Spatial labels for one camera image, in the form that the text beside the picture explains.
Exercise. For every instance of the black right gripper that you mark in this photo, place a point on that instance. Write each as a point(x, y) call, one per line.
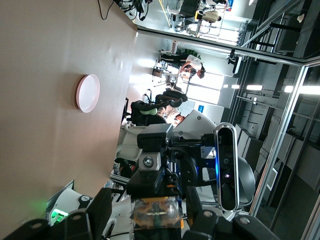
point(190, 172)

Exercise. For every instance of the aluminium frame beam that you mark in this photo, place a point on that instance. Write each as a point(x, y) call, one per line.
point(200, 42)

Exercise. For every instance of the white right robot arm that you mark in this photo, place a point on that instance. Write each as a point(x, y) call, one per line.
point(197, 122)

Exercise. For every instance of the black office chair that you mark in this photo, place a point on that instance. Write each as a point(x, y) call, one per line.
point(170, 96)

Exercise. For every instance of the aluminium frame post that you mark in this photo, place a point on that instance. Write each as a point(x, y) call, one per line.
point(279, 140)

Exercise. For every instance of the person in white shirt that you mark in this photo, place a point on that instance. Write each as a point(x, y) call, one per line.
point(193, 62)

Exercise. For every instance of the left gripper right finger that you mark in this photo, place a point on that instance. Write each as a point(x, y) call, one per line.
point(225, 227)

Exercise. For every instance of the pink round plate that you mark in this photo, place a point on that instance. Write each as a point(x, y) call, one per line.
point(88, 93)

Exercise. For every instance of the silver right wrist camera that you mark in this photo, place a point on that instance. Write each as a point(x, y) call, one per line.
point(226, 150)

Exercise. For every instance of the ceiling light panel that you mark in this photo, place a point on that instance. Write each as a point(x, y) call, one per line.
point(305, 90)
point(253, 87)

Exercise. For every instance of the person in beige top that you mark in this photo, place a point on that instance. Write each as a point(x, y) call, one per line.
point(211, 16)

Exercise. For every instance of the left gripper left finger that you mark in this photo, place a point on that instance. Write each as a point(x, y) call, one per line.
point(75, 225)

